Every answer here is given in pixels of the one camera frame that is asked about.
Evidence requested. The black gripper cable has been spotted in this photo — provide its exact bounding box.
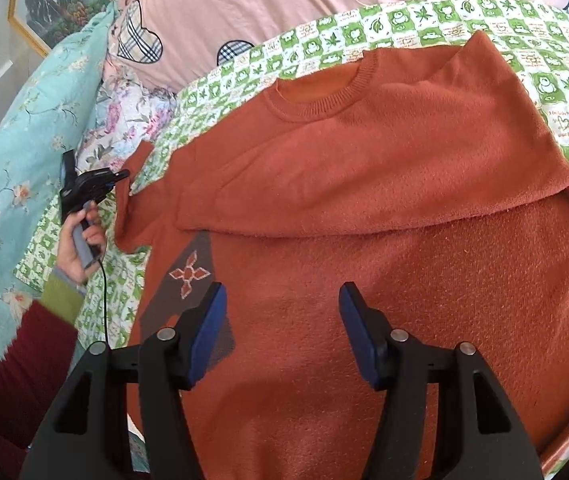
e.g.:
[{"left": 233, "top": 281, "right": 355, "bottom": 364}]
[{"left": 96, "top": 257, "right": 111, "bottom": 347}]

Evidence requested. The green white patterned bedsheet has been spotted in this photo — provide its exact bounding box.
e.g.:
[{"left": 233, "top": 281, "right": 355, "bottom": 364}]
[{"left": 13, "top": 0, "right": 569, "bottom": 480}]

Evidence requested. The rust orange knit sweater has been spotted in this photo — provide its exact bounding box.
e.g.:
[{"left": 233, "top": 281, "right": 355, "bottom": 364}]
[{"left": 113, "top": 29, "right": 569, "bottom": 480}]

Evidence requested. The teal floral pillow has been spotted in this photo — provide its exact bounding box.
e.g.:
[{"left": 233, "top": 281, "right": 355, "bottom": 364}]
[{"left": 0, "top": 6, "right": 115, "bottom": 356}]

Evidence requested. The red sleeve left forearm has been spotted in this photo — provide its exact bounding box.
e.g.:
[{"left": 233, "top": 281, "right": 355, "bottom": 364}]
[{"left": 0, "top": 268, "right": 86, "bottom": 479}]

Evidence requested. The white floral pillow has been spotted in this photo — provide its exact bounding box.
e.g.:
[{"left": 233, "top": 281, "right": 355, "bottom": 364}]
[{"left": 75, "top": 78, "right": 177, "bottom": 172}]

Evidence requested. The person's left hand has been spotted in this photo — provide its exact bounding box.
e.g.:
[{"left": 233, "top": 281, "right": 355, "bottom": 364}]
[{"left": 57, "top": 202, "right": 106, "bottom": 285}]

